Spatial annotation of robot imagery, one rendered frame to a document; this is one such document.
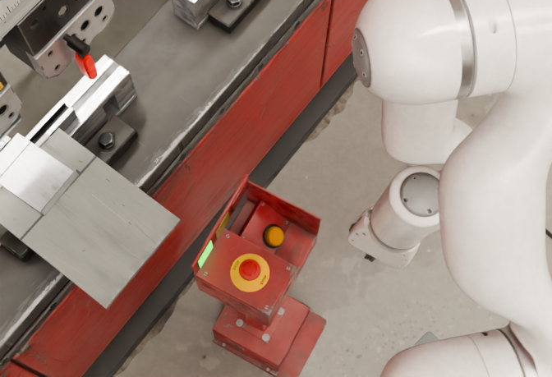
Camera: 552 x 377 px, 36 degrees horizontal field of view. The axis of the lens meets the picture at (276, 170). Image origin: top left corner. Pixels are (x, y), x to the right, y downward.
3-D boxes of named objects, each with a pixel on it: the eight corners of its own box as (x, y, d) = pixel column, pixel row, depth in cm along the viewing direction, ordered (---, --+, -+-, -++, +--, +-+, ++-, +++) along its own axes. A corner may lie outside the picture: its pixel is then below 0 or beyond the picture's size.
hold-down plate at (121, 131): (25, 263, 145) (20, 259, 142) (2, 245, 146) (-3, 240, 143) (139, 135, 153) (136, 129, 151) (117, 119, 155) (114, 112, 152)
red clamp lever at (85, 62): (94, 85, 126) (80, 52, 117) (73, 69, 127) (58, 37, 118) (102, 75, 127) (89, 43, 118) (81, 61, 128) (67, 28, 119)
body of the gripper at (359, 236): (353, 228, 123) (341, 246, 133) (416, 263, 122) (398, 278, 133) (376, 186, 125) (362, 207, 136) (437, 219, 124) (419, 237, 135)
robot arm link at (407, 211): (420, 183, 124) (361, 202, 122) (444, 154, 111) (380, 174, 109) (442, 236, 121) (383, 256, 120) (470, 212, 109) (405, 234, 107)
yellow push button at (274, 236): (272, 249, 164) (278, 250, 163) (258, 239, 163) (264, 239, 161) (282, 232, 166) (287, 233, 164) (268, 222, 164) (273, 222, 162)
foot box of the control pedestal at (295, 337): (292, 387, 223) (294, 381, 212) (211, 341, 227) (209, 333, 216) (328, 321, 230) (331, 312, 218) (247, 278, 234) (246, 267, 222)
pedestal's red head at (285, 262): (269, 328, 163) (269, 309, 146) (197, 289, 165) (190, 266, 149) (317, 241, 169) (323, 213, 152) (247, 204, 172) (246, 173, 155)
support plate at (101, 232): (106, 309, 131) (105, 308, 130) (-17, 210, 136) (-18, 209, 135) (181, 221, 136) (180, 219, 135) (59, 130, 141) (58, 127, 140)
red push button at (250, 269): (254, 287, 154) (254, 283, 151) (235, 278, 155) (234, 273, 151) (264, 269, 155) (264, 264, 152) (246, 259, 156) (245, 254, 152)
